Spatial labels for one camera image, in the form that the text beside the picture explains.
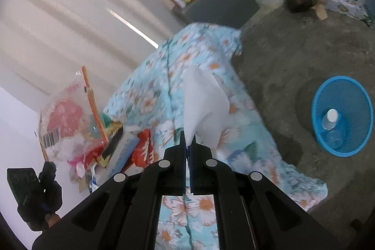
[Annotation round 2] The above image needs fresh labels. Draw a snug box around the blue mesh basket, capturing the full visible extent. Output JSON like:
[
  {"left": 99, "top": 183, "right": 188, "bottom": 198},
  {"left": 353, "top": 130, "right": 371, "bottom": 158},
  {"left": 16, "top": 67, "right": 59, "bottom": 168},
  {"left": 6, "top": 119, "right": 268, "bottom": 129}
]
[{"left": 311, "top": 76, "right": 373, "bottom": 157}]

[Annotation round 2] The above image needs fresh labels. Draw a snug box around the clear plastic bag red print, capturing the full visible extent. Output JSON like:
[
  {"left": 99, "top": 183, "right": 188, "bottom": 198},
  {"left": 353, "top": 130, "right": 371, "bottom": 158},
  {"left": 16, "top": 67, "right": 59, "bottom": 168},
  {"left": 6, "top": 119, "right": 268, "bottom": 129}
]
[{"left": 38, "top": 70, "right": 107, "bottom": 163}]

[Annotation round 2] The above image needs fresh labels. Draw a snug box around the orange plastic strip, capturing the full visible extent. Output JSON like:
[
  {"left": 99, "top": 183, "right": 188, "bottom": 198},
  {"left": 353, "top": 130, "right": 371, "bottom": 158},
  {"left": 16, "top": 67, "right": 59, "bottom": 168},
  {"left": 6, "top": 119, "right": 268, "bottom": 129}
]
[{"left": 81, "top": 65, "right": 109, "bottom": 142}]

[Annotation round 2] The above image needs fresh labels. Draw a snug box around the white tissue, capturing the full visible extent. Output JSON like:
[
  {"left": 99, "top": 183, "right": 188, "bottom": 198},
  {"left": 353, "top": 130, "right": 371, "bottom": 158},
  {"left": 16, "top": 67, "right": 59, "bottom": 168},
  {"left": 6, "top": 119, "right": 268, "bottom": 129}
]
[{"left": 183, "top": 65, "right": 229, "bottom": 151}]

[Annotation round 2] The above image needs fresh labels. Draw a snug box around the white blue carton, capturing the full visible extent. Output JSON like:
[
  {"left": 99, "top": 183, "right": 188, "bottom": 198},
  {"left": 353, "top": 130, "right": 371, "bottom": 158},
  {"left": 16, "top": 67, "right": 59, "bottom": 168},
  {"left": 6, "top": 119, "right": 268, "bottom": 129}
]
[{"left": 102, "top": 133, "right": 139, "bottom": 177}]

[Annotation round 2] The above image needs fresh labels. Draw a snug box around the floral mat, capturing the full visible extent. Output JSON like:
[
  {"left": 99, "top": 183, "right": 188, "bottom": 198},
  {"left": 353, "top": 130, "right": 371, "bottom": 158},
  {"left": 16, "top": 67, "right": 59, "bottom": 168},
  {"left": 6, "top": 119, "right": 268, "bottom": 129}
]
[{"left": 305, "top": 0, "right": 372, "bottom": 28}]

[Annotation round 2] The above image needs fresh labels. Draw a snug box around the cardboard piece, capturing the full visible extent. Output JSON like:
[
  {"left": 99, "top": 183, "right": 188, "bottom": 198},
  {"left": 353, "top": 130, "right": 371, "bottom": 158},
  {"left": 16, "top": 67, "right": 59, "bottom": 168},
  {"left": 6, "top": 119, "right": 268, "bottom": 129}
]
[{"left": 313, "top": 4, "right": 328, "bottom": 20}]

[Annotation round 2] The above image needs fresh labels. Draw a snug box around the red snack packet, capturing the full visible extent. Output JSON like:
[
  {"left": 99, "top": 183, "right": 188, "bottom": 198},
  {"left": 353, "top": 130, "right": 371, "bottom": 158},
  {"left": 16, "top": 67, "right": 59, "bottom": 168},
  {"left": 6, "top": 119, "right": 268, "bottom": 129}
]
[{"left": 130, "top": 128, "right": 153, "bottom": 171}]

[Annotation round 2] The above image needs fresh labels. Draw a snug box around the blue floral tablecloth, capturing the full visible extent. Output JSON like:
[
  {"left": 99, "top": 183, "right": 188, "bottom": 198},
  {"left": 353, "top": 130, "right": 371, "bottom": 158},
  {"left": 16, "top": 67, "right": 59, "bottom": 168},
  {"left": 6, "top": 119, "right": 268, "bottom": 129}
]
[{"left": 102, "top": 22, "right": 329, "bottom": 250}]

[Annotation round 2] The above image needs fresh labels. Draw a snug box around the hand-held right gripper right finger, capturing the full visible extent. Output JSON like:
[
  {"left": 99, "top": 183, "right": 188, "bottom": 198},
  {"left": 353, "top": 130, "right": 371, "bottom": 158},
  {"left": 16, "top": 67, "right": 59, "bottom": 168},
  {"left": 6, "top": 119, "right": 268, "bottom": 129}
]
[{"left": 187, "top": 134, "right": 337, "bottom": 250}]

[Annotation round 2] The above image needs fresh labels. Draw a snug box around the clear bottle white cap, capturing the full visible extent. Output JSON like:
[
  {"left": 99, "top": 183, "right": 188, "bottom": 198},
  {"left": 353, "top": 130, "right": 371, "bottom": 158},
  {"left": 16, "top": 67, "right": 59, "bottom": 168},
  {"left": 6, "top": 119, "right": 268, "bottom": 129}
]
[{"left": 321, "top": 109, "right": 343, "bottom": 149}]

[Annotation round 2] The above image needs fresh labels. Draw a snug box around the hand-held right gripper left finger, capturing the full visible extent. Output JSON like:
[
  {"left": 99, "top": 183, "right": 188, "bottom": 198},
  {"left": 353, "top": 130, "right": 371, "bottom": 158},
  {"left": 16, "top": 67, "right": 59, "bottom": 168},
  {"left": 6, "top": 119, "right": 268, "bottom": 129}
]
[{"left": 32, "top": 131, "right": 188, "bottom": 250}]

